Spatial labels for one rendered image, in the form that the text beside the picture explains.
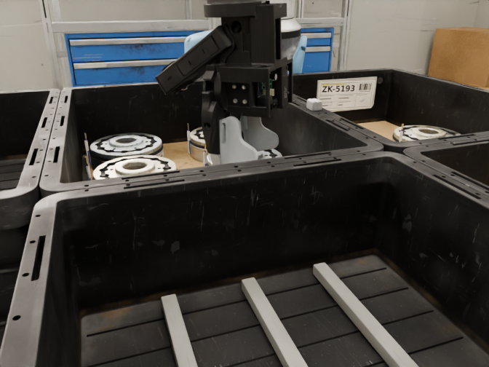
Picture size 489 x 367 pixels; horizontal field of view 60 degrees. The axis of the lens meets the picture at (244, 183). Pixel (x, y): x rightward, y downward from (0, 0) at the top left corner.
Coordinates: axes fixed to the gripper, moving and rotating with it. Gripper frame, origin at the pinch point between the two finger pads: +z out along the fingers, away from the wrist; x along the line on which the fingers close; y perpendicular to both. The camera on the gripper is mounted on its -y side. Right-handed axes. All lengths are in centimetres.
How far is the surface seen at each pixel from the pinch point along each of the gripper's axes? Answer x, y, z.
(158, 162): -3.7, -8.5, -1.5
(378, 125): 37.4, 11.6, 3.8
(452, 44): 362, 12, 30
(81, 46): 122, -153, 2
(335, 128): -0.9, 13.7, -7.3
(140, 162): -5.5, -9.9, -1.9
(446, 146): -2.4, 24.5, -7.0
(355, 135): -2.6, 16.1, -7.4
